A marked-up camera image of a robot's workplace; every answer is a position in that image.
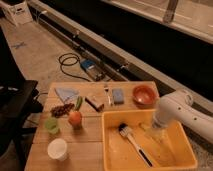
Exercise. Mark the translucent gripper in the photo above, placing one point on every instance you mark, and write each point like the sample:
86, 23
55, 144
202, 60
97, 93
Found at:
156, 133

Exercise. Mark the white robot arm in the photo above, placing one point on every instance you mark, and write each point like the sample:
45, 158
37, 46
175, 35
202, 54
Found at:
178, 106

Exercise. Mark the white paper cup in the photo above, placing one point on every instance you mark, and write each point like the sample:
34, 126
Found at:
58, 149

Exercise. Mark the green plastic cup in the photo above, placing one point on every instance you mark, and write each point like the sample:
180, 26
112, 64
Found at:
51, 125

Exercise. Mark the yellow plastic bin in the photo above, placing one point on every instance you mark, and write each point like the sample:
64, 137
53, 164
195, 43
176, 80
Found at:
174, 153

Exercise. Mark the orange red bowl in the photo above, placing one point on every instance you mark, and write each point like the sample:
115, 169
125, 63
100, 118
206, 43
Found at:
143, 95

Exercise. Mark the blue sponge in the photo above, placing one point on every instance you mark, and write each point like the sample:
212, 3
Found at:
118, 96

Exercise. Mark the brown chocolate bar block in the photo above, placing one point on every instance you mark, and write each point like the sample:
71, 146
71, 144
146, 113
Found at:
98, 106

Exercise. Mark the orange carrot toy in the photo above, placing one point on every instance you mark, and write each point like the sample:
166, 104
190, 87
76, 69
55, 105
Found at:
75, 117

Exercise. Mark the blue electronic box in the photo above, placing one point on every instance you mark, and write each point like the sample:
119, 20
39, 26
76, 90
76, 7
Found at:
92, 70

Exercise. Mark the blue folded cloth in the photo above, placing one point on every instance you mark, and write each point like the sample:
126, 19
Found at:
66, 94

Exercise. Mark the brown grape bunch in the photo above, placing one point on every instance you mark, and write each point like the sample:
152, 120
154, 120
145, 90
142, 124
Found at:
61, 110

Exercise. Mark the black chair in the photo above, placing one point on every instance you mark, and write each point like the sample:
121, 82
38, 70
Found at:
17, 101

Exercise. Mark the white cardboard box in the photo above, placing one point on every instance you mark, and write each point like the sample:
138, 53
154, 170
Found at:
17, 14

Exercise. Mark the black handled dish brush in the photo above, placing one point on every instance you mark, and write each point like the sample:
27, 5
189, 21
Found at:
126, 132

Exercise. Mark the grey metal rail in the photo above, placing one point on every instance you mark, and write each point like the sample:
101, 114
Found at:
139, 68

